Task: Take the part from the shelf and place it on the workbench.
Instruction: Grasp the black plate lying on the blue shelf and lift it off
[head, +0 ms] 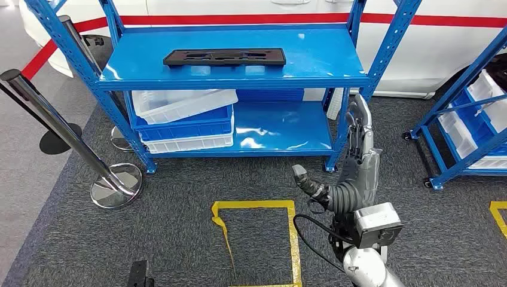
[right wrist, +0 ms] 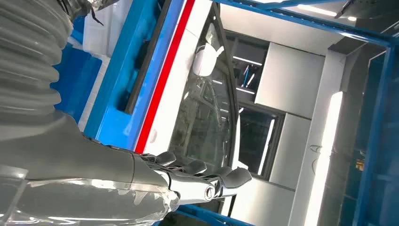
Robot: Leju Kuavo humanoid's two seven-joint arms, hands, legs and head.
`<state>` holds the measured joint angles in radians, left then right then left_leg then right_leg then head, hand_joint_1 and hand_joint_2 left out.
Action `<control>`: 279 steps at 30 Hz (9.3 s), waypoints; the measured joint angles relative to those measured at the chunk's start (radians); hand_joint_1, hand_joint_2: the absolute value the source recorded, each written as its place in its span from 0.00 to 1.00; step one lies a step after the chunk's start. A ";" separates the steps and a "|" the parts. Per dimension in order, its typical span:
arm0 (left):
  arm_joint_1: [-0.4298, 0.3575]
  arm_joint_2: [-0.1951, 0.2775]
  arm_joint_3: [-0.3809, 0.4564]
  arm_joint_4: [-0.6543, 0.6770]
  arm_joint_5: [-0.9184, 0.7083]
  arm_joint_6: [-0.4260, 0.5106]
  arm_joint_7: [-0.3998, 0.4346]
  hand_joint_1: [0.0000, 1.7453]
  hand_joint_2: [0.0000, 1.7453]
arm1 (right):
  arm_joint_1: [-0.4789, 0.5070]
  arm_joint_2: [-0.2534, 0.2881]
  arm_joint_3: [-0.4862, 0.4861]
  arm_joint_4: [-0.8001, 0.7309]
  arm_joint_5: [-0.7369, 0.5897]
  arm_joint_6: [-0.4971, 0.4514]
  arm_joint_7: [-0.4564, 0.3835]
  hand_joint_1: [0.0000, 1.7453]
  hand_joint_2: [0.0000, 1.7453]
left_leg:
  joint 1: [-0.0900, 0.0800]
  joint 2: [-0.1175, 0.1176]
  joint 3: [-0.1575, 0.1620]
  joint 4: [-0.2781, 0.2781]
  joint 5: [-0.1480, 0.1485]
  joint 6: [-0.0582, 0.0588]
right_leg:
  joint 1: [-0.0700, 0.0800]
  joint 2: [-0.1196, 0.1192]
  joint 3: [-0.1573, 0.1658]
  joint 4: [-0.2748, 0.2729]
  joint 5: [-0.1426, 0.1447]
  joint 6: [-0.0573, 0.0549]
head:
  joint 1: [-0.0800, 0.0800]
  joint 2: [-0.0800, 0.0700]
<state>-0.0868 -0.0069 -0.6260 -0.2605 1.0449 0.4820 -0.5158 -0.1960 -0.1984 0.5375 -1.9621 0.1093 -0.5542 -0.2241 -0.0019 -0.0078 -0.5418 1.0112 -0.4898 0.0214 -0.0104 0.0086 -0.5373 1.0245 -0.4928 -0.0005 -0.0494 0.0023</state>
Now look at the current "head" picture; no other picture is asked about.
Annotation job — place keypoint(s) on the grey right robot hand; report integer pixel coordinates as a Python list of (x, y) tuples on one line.
[(362, 170)]

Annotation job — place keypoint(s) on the black plastic plate bracket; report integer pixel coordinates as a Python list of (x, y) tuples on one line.
[(277, 57)]

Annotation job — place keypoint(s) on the white slotted plastic panel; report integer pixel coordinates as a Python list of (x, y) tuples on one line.
[(336, 105)]

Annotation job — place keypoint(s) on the yellow floor tape square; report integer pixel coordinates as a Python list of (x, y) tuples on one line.
[(293, 237), (497, 216)]

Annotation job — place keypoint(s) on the white car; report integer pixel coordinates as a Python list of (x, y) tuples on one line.
[(435, 51)]

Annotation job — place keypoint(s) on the red barrier belt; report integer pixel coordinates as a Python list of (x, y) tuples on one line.
[(237, 19)]

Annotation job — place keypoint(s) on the black stanchion with disc base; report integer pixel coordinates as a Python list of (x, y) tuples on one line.
[(59, 142)]

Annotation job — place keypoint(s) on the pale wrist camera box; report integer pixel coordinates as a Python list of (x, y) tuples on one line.
[(376, 226)]

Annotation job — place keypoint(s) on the chrome stanchion post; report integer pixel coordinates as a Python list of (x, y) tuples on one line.
[(79, 39), (59, 126)]

